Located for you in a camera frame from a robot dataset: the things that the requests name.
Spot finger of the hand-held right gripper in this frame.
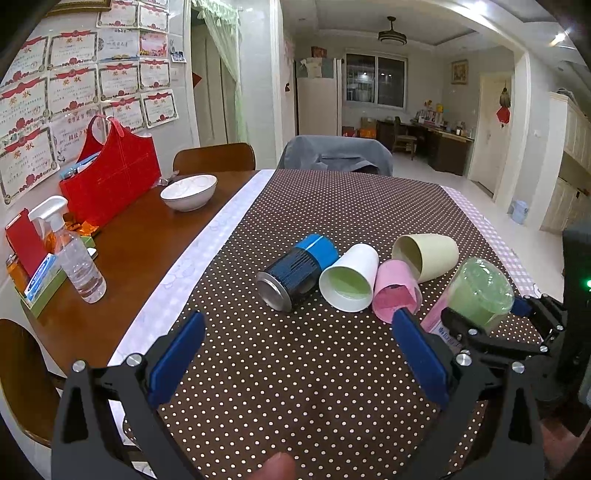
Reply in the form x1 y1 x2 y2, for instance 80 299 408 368
512 295 567 343
440 306 546 367

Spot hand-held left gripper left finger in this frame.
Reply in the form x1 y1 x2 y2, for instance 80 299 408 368
50 310 208 480

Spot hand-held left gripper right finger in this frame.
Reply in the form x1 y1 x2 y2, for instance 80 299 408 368
392 308 546 480

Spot clear green plastic cup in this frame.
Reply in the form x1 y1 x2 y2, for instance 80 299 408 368
441 257 515 335

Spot pink cup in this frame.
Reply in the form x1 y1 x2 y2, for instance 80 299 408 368
372 259 423 324

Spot beige cup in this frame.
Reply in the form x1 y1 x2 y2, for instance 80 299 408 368
392 234 460 284

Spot white paper cup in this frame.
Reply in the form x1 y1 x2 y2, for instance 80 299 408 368
318 243 380 313

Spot blue and black metal cup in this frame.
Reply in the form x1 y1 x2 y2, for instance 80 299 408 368
256 234 340 312

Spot person's left hand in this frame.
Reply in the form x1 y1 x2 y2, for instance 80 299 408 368
255 452 297 480

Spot cream cabinet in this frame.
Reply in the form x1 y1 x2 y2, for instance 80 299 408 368
539 90 591 234

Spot clear spray bottle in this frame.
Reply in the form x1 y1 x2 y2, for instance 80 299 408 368
28 196 107 304

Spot green tray with boxes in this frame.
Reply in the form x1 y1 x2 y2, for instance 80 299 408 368
17 251 68 319

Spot brown wooden chair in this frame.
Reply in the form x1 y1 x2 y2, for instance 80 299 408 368
0 318 64 448
172 143 256 176

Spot wrapped candies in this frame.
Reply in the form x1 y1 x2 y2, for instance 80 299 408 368
64 218 100 237

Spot white door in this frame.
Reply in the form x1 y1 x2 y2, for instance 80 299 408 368
470 73 514 195

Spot white ceramic bowl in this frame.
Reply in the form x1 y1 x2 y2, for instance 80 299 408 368
160 174 219 212

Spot brown polka dot tablecloth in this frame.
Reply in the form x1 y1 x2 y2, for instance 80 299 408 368
108 168 544 480

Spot red hanging ornament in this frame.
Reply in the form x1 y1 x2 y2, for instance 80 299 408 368
494 82 513 128

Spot orange packet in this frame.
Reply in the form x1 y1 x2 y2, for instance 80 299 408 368
6 255 29 296

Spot dark wooden desk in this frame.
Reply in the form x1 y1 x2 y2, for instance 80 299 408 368
376 117 475 176

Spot red tote bag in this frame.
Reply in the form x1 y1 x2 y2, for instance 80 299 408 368
59 115 162 229

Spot wooden desk chair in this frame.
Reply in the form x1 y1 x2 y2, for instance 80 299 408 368
392 116 419 161

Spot grey cloth covered chair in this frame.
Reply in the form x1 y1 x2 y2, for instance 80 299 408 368
276 135 394 176

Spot orange cardboard box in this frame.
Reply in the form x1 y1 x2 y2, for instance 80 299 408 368
342 124 378 140

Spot white refrigerator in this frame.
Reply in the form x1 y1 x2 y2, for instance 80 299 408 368
295 58 343 137

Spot window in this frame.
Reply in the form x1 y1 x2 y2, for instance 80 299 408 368
345 52 409 110

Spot ceiling lamp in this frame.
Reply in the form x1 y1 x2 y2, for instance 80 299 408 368
378 17 408 46

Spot green lace curtain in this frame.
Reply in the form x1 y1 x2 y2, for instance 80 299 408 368
191 0 249 145

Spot wall of award certificates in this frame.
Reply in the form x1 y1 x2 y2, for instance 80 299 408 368
0 0 182 208

